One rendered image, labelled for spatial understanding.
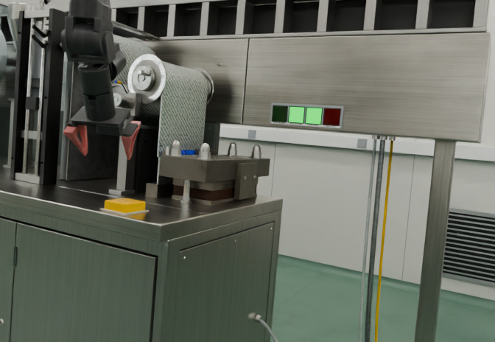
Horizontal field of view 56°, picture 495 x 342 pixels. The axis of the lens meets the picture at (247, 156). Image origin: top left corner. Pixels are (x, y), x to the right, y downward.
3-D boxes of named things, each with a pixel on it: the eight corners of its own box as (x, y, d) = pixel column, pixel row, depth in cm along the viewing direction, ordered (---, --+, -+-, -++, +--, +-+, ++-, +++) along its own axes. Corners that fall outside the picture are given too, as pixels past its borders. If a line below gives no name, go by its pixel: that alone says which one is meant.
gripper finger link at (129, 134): (113, 147, 101) (107, 109, 96) (144, 150, 101) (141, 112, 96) (101, 164, 96) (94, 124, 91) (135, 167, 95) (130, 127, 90)
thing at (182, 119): (156, 156, 138) (161, 94, 137) (201, 155, 158) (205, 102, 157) (158, 156, 137) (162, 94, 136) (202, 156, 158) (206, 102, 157)
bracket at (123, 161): (107, 193, 137) (114, 90, 136) (122, 192, 143) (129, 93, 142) (119, 195, 135) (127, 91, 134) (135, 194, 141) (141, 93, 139)
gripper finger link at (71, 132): (82, 145, 102) (74, 107, 97) (113, 148, 101) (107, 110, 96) (68, 161, 96) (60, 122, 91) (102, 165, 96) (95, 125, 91)
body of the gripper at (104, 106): (85, 113, 97) (79, 80, 93) (131, 117, 96) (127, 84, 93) (71, 128, 92) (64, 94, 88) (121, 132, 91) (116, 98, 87)
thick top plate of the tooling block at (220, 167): (158, 175, 133) (160, 154, 132) (229, 170, 168) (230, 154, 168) (205, 182, 125) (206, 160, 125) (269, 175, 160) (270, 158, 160)
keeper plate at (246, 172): (233, 199, 140) (236, 163, 139) (249, 196, 149) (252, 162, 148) (241, 200, 139) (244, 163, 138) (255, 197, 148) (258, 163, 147)
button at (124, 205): (103, 209, 112) (104, 200, 111) (124, 206, 118) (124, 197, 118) (125, 214, 108) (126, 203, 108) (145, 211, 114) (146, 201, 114)
